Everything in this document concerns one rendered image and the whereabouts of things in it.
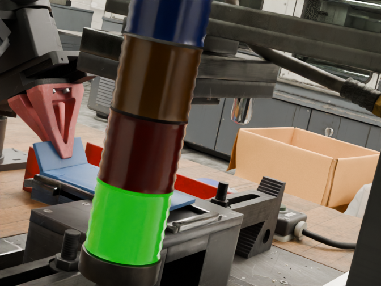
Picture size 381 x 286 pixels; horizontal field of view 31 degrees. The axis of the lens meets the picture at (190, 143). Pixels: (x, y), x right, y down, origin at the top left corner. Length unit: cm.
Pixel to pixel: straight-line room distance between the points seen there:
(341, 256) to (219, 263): 29
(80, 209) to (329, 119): 483
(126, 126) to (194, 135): 570
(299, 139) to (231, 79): 292
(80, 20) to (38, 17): 729
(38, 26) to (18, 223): 24
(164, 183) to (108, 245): 4
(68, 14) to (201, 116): 249
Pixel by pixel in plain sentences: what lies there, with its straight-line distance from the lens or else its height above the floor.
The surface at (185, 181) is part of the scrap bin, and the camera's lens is 92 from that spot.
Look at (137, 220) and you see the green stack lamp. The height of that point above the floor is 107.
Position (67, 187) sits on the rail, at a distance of 67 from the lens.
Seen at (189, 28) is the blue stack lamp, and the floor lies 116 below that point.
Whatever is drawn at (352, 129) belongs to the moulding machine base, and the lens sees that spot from 533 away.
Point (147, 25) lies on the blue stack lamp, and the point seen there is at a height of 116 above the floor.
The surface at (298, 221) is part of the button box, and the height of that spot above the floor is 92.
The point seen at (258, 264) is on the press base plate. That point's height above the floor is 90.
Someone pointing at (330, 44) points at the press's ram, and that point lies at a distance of 51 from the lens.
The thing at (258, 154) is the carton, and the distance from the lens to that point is 301.
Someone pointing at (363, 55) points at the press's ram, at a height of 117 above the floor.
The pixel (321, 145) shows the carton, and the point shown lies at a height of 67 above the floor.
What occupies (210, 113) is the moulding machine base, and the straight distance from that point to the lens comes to 592.
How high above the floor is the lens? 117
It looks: 10 degrees down
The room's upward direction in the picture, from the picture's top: 12 degrees clockwise
